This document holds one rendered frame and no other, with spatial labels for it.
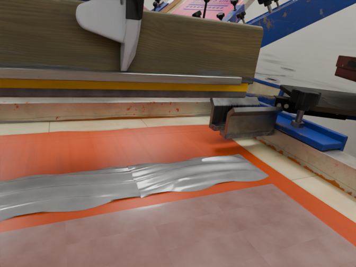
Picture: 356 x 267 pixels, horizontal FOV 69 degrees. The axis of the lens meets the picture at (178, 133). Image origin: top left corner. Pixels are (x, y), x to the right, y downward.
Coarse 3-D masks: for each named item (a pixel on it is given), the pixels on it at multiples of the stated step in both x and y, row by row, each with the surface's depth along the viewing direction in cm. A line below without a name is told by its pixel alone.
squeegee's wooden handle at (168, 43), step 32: (0, 0) 22; (32, 0) 23; (64, 0) 24; (0, 32) 23; (32, 32) 24; (64, 32) 25; (160, 32) 29; (192, 32) 30; (224, 32) 32; (256, 32) 33; (0, 64) 24; (32, 64) 25; (64, 64) 26; (96, 64) 27; (160, 64) 30; (192, 64) 32; (224, 64) 33; (256, 64) 36
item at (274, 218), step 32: (160, 128) 48; (192, 128) 50; (128, 160) 35; (160, 160) 36; (256, 160) 39; (192, 192) 29; (224, 192) 30; (256, 192) 31; (288, 192) 32; (160, 224) 24; (192, 224) 24; (224, 224) 25; (256, 224) 25; (288, 224) 26; (320, 224) 26; (352, 224) 27; (192, 256) 21; (224, 256) 21; (256, 256) 22; (288, 256) 22; (320, 256) 22; (352, 256) 23
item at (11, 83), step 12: (0, 84) 26; (12, 84) 26; (24, 84) 26; (36, 84) 27; (48, 84) 27; (60, 84) 28; (72, 84) 28; (84, 84) 29; (96, 84) 29; (108, 84) 30; (120, 84) 30; (132, 84) 31; (144, 84) 31; (156, 84) 32; (168, 84) 33; (180, 84) 33; (192, 84) 34; (204, 84) 35
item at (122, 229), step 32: (0, 160) 32; (32, 160) 33; (64, 160) 33; (96, 160) 34; (0, 224) 22; (32, 224) 22; (64, 224) 23; (96, 224) 23; (128, 224) 24; (0, 256) 19; (32, 256) 19; (64, 256) 20; (96, 256) 20; (128, 256) 20; (160, 256) 21
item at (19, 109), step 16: (0, 112) 42; (16, 112) 43; (32, 112) 44; (48, 112) 45; (64, 112) 46; (80, 112) 47; (96, 112) 48; (112, 112) 49; (128, 112) 50; (144, 112) 52; (160, 112) 53; (176, 112) 55; (192, 112) 56; (208, 112) 58; (272, 144) 44; (288, 144) 41; (304, 144) 38; (304, 160) 38; (320, 160) 36; (336, 160) 34; (352, 160) 34; (320, 176) 36; (336, 176) 34; (352, 176) 32; (352, 192) 32
